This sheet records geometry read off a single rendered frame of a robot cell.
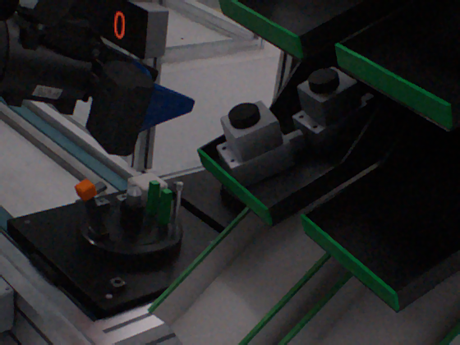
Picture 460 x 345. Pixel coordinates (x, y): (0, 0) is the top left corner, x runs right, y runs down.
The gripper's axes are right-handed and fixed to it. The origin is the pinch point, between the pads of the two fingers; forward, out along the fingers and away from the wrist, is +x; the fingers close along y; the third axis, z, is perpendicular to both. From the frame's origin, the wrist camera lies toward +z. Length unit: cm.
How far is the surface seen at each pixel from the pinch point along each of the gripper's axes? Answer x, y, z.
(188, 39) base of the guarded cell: 91, 137, -24
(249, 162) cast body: 13.9, -0.3, -5.5
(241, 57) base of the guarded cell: 99, 121, -22
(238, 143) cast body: 11.9, -0.2, -3.8
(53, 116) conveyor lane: 27, 71, -30
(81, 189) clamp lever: 11.8, 25.6, -22.1
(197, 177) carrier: 40, 41, -25
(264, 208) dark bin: 12.7, -6.1, -7.4
